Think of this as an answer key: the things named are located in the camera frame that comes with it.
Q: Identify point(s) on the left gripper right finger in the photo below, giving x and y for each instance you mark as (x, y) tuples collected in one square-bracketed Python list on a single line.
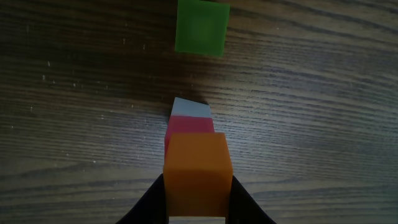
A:
[(242, 208)]

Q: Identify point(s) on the white cube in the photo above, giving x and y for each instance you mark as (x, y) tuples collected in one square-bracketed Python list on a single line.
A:
[(190, 108)]

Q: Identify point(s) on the red cube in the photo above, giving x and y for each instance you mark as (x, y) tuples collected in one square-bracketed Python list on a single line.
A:
[(189, 125)]

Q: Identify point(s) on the orange cube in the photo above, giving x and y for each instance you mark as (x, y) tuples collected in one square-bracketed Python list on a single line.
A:
[(197, 174)]

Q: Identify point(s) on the green cube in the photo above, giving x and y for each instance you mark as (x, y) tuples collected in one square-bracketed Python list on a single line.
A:
[(201, 28)]

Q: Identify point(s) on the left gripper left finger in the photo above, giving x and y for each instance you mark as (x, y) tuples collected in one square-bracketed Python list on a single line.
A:
[(150, 208)]

